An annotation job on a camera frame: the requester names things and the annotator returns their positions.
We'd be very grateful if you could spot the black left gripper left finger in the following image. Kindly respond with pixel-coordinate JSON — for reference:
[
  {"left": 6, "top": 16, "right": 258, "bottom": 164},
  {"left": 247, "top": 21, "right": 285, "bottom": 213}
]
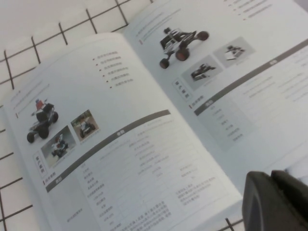
[{"left": 242, "top": 170, "right": 290, "bottom": 231}]

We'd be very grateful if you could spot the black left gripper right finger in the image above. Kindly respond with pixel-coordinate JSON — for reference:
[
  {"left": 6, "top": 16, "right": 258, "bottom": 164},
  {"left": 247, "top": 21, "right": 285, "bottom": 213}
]
[{"left": 271, "top": 169, "right": 308, "bottom": 231}]

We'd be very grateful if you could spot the white product catalogue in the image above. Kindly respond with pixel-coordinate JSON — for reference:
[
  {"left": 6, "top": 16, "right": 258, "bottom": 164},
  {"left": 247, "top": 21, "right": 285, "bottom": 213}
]
[{"left": 0, "top": 0, "right": 308, "bottom": 231}]

